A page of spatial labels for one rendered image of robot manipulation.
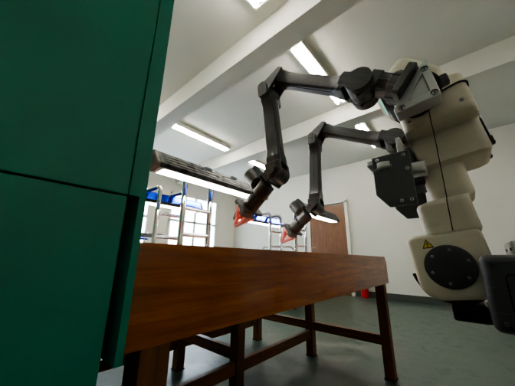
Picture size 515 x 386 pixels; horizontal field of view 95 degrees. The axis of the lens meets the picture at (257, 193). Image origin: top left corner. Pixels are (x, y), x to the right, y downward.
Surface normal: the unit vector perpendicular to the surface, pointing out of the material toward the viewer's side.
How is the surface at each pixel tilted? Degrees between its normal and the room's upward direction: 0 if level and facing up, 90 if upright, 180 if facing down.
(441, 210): 90
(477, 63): 90
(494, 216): 90
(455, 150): 90
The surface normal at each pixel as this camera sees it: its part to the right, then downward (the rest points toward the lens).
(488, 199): -0.66, -0.21
